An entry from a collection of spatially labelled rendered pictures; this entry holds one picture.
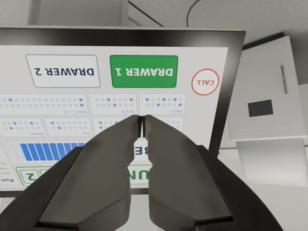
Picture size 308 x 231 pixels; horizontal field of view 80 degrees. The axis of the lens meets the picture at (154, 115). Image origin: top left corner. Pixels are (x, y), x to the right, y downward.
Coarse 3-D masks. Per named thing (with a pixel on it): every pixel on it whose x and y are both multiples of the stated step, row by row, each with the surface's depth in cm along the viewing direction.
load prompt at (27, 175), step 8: (16, 168) 33; (24, 168) 34; (32, 168) 34; (40, 168) 34; (48, 168) 34; (128, 168) 34; (136, 168) 35; (144, 168) 35; (24, 176) 34; (32, 176) 35; (136, 176) 36; (144, 176) 36; (24, 184) 35; (136, 184) 37
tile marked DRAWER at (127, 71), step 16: (112, 64) 25; (128, 64) 25; (144, 64) 26; (160, 64) 26; (176, 64) 26; (112, 80) 26; (128, 80) 27; (144, 80) 27; (160, 80) 27; (176, 80) 27
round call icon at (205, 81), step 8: (192, 72) 26; (200, 72) 26; (208, 72) 26; (216, 72) 26; (192, 80) 27; (200, 80) 27; (208, 80) 27; (216, 80) 27; (192, 88) 28; (200, 88) 28; (208, 88) 28; (216, 88) 28; (192, 96) 28; (200, 96) 28; (208, 96) 28; (216, 96) 28
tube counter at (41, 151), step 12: (12, 144) 31; (24, 144) 31; (36, 144) 31; (48, 144) 31; (60, 144) 31; (72, 144) 31; (84, 144) 32; (12, 156) 32; (24, 156) 32; (36, 156) 32; (48, 156) 32; (60, 156) 33
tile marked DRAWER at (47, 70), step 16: (32, 64) 25; (48, 64) 25; (64, 64) 25; (80, 64) 25; (96, 64) 25; (32, 80) 26; (48, 80) 26; (64, 80) 26; (80, 80) 26; (96, 80) 26
